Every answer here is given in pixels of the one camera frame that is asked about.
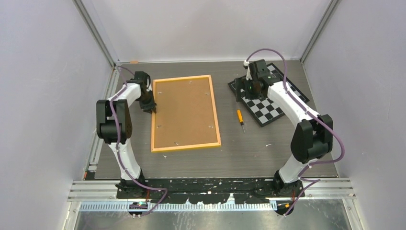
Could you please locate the orange handled screwdriver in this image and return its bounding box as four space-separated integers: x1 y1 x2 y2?
237 109 245 133

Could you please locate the yellow picture frame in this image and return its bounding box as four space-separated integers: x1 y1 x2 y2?
151 75 221 152

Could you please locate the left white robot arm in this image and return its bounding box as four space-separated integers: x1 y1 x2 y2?
96 71 157 198

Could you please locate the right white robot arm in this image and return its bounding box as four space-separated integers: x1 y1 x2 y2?
235 59 333 197

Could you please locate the black white chessboard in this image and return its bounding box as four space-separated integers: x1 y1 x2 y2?
227 63 310 127

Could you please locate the aluminium left side rail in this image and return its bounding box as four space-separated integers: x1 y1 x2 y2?
85 67 120 174

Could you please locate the aluminium rail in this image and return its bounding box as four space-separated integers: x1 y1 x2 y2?
85 67 120 174
68 178 356 201

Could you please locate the white slotted cable duct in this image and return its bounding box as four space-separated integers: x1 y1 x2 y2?
79 201 277 212

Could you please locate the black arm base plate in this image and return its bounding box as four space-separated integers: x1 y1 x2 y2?
116 177 304 205

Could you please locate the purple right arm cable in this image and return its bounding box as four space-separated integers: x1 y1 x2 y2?
244 48 346 217

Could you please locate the aluminium front rail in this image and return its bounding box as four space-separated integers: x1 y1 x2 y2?
68 178 356 201

